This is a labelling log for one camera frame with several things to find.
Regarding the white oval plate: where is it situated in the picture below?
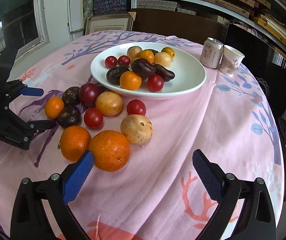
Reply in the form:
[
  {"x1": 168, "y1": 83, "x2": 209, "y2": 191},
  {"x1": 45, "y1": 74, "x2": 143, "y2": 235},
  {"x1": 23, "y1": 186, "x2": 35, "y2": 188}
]
[{"x1": 90, "y1": 42, "x2": 206, "y2": 100}]

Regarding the large orange mandarin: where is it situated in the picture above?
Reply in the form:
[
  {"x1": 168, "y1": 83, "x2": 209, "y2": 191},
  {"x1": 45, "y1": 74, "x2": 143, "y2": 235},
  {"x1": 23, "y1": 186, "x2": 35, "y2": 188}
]
[{"x1": 89, "y1": 130, "x2": 131, "y2": 172}]

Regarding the window with white frame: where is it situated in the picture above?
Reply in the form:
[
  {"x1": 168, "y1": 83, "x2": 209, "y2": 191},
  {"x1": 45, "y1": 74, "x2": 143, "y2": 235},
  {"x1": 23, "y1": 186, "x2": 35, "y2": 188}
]
[{"x1": 0, "y1": 0, "x2": 50, "y2": 81}]

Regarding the large yellow-orange fruit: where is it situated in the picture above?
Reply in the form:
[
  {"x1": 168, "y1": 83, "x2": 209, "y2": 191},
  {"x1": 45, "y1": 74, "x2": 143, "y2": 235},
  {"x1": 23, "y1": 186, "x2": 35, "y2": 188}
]
[{"x1": 45, "y1": 96, "x2": 65, "y2": 120}]

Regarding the dark brown water chestnut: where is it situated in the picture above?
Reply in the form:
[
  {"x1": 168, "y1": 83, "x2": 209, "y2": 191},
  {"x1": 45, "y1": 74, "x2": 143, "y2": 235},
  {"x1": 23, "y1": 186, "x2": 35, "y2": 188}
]
[
  {"x1": 153, "y1": 64, "x2": 175, "y2": 82},
  {"x1": 57, "y1": 106, "x2": 81, "y2": 128}
]

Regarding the pale yellow spotted fruit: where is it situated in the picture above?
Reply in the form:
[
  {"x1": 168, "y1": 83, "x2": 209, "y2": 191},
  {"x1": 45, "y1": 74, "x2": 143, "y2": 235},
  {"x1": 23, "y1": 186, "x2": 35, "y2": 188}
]
[{"x1": 120, "y1": 114, "x2": 153, "y2": 145}]

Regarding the small yellow round fruit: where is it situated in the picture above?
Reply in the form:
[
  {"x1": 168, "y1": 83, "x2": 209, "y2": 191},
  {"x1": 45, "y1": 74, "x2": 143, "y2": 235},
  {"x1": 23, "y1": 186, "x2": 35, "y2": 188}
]
[{"x1": 154, "y1": 52, "x2": 172, "y2": 67}]

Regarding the pink drink can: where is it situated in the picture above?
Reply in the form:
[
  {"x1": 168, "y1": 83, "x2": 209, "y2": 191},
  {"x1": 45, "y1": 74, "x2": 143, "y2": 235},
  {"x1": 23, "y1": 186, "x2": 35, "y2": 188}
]
[{"x1": 200, "y1": 37, "x2": 223, "y2": 69}]

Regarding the pink patterned tablecloth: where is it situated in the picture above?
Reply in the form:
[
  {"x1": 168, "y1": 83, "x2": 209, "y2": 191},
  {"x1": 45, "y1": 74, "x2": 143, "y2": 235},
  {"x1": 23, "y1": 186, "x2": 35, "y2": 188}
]
[{"x1": 0, "y1": 31, "x2": 284, "y2": 239}]

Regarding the paper cup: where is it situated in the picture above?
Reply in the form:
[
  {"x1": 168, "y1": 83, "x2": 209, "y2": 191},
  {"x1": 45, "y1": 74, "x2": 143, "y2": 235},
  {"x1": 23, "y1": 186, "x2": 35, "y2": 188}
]
[{"x1": 219, "y1": 45, "x2": 245, "y2": 77}]

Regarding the framed picture leaning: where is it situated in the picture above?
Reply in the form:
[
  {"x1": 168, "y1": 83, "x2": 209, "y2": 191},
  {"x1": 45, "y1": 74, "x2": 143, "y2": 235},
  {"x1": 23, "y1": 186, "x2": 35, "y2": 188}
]
[{"x1": 84, "y1": 12, "x2": 136, "y2": 35}]

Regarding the dark red plum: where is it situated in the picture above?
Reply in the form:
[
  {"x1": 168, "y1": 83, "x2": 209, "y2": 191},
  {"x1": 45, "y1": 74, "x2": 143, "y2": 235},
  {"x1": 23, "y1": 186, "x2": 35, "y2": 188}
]
[{"x1": 78, "y1": 83, "x2": 100, "y2": 107}]

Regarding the pale yellow round fruit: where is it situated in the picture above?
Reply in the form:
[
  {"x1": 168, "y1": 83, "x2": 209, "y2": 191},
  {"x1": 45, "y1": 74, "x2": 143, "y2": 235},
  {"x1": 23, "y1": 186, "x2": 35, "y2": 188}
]
[{"x1": 95, "y1": 91, "x2": 123, "y2": 116}]

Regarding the small orange fruit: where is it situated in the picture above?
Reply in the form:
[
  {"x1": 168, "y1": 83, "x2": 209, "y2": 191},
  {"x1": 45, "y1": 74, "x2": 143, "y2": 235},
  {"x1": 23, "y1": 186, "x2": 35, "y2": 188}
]
[{"x1": 120, "y1": 71, "x2": 142, "y2": 91}]

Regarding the red cherry tomato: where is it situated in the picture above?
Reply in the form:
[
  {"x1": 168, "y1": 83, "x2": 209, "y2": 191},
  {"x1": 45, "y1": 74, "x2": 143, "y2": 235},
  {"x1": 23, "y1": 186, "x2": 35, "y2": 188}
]
[
  {"x1": 127, "y1": 99, "x2": 146, "y2": 116},
  {"x1": 84, "y1": 108, "x2": 103, "y2": 129},
  {"x1": 147, "y1": 74, "x2": 164, "y2": 92}
]

